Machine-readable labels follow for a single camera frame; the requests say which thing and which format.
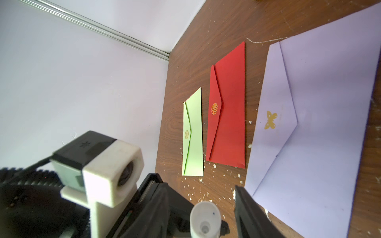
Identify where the red envelope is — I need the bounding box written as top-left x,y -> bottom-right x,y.
206,42 -> 246,168

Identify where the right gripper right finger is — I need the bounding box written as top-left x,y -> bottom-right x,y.
234,186 -> 284,238

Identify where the purple envelope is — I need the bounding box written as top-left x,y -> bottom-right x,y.
245,4 -> 381,238

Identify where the green envelope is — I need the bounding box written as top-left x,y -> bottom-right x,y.
182,88 -> 204,177

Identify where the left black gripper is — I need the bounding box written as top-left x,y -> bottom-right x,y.
0,168 -> 194,238

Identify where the white green glue stick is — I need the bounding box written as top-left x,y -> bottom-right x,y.
190,201 -> 222,238

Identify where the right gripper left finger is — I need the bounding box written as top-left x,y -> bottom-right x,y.
119,183 -> 170,238

